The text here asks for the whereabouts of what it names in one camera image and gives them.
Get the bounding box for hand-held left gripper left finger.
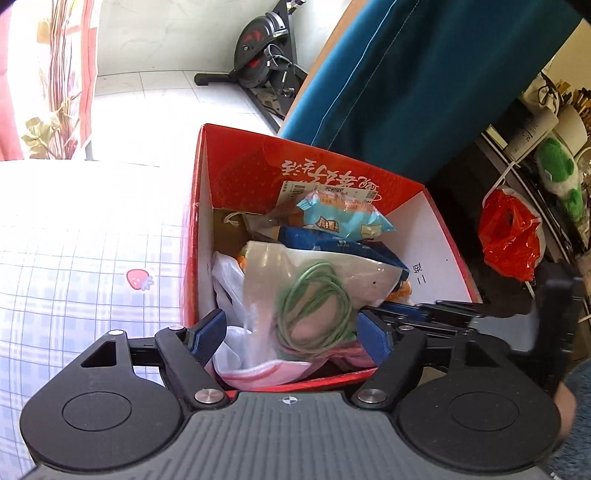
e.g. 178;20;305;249
81;309;229;409

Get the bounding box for black exercise bike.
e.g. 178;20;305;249
194;0;309;134

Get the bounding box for red plastic bag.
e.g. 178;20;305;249
478;189;546;282

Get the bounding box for green plush toy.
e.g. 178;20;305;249
538;137;585;217

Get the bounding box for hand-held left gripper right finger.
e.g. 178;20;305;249
352;310;509;409

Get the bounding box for black desk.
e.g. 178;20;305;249
475;124;591;278

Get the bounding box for red cardboard box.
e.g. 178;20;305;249
182;122;483;400

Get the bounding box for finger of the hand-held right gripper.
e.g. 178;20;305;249
385;299;515;352

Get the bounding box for teal curtain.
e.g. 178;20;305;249
277;0;583;185

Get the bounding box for dark blue snack packet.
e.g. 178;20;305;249
277;226;411;287

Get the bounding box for light blue snack packet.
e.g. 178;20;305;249
295;190;398;243

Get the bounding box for red printed backdrop curtain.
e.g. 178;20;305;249
0;0;100;162

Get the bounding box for person's right forearm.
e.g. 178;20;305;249
547;364;591;480

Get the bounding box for beige drawstring pouch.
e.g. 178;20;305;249
517;71;561;116

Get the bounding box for white bottle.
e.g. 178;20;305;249
503;110;559;160

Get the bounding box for brown paper bag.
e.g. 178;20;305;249
212;208;282;252

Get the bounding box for white brush holder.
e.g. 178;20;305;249
551;106;589;148

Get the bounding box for plaid bed sheet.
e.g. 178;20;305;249
0;159;199;462

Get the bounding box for white plastic bag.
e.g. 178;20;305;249
212;251;315;391

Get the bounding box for clear bag with green cable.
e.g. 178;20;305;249
242;240;402;361

